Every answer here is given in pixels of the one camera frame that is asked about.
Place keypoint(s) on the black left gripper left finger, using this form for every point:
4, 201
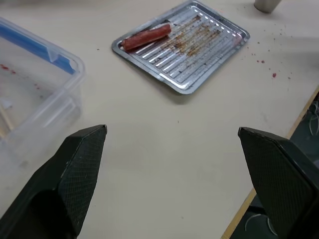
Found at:
74, 174

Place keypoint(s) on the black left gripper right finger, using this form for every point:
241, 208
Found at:
276, 174

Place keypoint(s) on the clear plastic container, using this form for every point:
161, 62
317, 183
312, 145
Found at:
32, 82

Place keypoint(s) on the red sausage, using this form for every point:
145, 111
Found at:
147, 37

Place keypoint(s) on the ribbed metal baking tray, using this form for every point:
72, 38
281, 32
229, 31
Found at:
182, 49

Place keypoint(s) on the silver metal cup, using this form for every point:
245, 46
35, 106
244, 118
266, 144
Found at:
268, 5

